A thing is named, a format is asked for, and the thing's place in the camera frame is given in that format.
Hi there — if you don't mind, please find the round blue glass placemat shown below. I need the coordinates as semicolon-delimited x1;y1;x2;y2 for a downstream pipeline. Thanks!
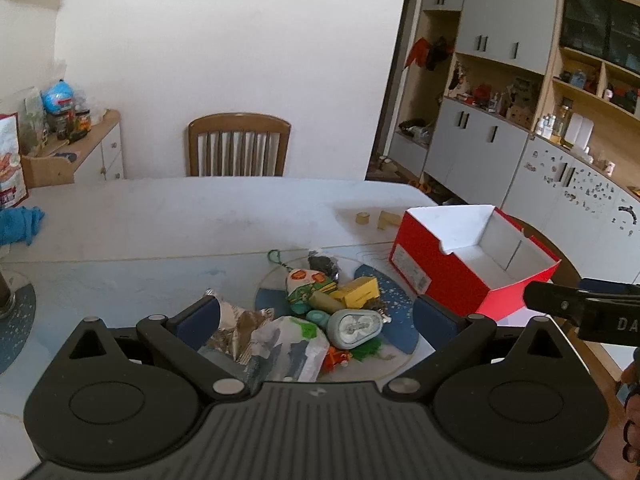
255;252;423;384

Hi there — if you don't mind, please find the person right hand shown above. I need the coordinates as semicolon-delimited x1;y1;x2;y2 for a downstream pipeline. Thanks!
620;363;640;465

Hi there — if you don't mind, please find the wooden chair at far side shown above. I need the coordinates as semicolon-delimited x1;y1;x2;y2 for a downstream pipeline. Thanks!
186;113;292;177

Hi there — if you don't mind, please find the cardboard box on sideboard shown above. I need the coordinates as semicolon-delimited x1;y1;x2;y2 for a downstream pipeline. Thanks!
21;156;76;190

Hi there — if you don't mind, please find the grey oval tin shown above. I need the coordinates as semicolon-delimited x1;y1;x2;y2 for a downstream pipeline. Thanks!
326;309;384;350

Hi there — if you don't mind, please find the dark snack packet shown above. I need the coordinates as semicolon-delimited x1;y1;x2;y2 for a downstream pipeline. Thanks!
307;250;340;282

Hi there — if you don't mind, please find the yellow rectangular box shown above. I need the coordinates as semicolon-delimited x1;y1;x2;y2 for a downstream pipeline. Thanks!
330;276;380;309

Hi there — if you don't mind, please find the blue helmet toy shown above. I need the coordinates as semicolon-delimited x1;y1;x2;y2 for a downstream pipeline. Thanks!
40;79;74;114

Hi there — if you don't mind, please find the green tassel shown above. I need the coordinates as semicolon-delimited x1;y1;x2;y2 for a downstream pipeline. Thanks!
349;337;396;362

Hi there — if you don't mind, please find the red white snack bag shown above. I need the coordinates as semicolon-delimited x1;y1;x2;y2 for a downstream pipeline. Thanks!
0;114;28;209

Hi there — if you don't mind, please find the small wooden block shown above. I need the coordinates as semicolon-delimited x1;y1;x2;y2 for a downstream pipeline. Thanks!
356;212;370;224

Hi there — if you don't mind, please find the large white wall cabinet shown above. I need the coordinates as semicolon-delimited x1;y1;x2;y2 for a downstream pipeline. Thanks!
371;0;639;282

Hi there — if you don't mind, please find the red cardboard shoe box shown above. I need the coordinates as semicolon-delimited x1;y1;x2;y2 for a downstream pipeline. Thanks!
390;205;561;321

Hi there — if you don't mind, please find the teal carabiner clip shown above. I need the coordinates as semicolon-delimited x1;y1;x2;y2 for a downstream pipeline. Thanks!
306;310;331;330

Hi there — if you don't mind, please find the green white plush sachet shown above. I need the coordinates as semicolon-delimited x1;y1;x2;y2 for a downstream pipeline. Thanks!
285;269;337;315

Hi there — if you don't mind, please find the white sideboard with drawers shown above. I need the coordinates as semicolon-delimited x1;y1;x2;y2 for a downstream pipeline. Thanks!
34;110;126;185

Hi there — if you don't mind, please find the wooden chair beside box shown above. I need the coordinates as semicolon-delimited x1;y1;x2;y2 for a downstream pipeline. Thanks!
519;219;632;411

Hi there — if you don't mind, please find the blue cloth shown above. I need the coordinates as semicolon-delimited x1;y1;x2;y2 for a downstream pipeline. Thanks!
0;206;46;246

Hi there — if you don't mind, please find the white green plastic bag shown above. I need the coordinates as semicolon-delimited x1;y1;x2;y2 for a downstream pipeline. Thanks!
245;316;330;388

